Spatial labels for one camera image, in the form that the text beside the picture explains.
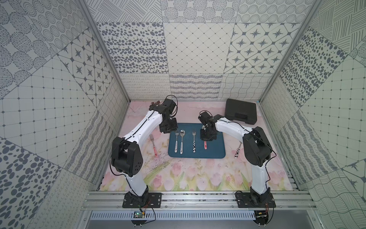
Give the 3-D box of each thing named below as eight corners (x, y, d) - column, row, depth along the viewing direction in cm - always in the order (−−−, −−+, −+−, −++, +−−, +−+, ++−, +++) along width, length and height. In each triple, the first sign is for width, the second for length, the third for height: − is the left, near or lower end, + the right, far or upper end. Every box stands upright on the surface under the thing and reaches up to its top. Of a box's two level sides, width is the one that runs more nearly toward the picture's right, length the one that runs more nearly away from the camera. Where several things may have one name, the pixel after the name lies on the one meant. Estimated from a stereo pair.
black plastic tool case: (223, 118, 109) (224, 115, 106) (225, 101, 121) (226, 97, 118) (255, 124, 105) (257, 121, 102) (254, 106, 118) (256, 102, 114)
